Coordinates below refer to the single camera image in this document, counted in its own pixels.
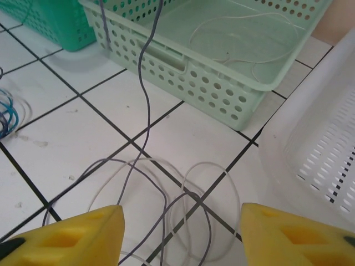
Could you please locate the teal plastic basket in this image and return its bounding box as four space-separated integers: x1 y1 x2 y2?
0 0 98 53

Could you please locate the white thin cable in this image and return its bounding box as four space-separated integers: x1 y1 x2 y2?
13 95 33 127
88 157 242 266
189 12 301 84

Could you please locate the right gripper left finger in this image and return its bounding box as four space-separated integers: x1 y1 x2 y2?
0 204 125 266

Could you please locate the black thin cable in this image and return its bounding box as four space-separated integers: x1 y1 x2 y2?
41 158 214 266

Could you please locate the mint green plastic basket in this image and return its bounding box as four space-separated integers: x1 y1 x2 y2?
78 0 318 131

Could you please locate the teal blue thin cable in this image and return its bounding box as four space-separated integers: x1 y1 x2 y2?
0 88 21 139

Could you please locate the white plastic basket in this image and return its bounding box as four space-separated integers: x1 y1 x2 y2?
260 27 355 222

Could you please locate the dark grey thin cable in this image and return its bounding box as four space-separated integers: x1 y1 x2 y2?
99 0 167 207

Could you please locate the dark blue thin cable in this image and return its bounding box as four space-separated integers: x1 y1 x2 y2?
0 66 11 134

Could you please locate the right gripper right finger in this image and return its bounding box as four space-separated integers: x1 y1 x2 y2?
240 202 355 266

